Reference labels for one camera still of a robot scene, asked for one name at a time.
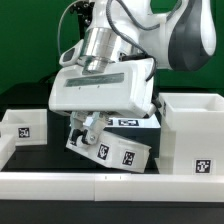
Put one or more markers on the white open drawer tray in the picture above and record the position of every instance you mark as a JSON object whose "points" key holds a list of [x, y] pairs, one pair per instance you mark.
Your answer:
{"points": [[28, 126]]}

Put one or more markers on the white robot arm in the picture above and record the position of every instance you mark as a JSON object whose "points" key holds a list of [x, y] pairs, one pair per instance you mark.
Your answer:
{"points": [[181, 39]]}

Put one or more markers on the white marker sheet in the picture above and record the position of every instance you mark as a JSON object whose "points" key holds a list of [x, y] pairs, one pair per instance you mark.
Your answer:
{"points": [[118, 122]]}

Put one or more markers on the white drawer cabinet box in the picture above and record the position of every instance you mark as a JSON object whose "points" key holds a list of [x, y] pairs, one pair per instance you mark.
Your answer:
{"points": [[192, 134]]}

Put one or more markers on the white front fence bar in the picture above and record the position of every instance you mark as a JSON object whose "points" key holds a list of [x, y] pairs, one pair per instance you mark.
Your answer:
{"points": [[111, 187]]}

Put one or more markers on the white drawer with knob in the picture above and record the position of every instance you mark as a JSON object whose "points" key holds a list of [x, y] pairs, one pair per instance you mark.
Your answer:
{"points": [[111, 151]]}

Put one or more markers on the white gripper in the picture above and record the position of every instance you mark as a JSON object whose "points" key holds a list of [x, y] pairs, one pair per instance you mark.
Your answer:
{"points": [[124, 89]]}

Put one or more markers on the white left fence block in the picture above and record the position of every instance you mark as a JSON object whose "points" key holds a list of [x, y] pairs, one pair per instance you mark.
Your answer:
{"points": [[7, 148]]}

